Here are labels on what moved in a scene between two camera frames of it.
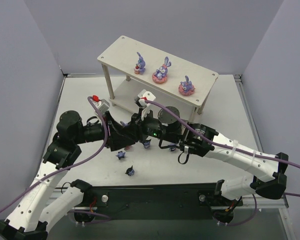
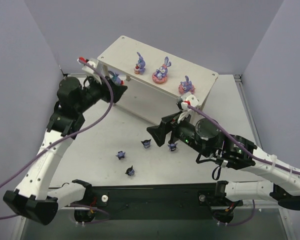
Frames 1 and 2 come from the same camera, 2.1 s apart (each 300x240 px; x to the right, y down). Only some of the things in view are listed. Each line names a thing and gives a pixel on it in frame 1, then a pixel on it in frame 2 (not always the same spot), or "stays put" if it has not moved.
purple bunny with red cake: (139, 67) stays put
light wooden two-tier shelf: (130, 67) stays put
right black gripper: (137, 126) → (170, 130)
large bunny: (160, 76) stays put
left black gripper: (110, 133) → (107, 90)
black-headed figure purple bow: (147, 143) stays put
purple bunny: (186, 88) stays put
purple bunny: (128, 148) → (116, 79)
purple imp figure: (121, 154) stays put
